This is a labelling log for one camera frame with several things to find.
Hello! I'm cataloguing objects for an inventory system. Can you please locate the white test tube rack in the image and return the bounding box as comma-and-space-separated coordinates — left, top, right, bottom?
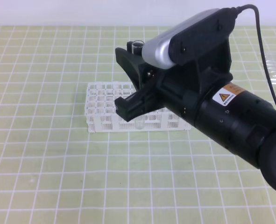
85, 82, 192, 133

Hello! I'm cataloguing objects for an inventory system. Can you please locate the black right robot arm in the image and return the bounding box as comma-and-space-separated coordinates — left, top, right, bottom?
115, 41, 276, 190

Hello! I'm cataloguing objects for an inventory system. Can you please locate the black right camera cable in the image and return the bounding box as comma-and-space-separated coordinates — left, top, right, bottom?
235, 4, 276, 115

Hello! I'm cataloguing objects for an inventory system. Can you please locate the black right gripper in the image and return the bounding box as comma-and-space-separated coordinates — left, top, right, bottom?
114, 40, 233, 122

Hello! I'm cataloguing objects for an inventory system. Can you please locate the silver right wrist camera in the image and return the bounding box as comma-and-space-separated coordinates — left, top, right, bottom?
142, 8, 237, 70

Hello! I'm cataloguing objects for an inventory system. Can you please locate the clear glass test tube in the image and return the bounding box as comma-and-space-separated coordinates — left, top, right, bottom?
131, 40, 145, 130

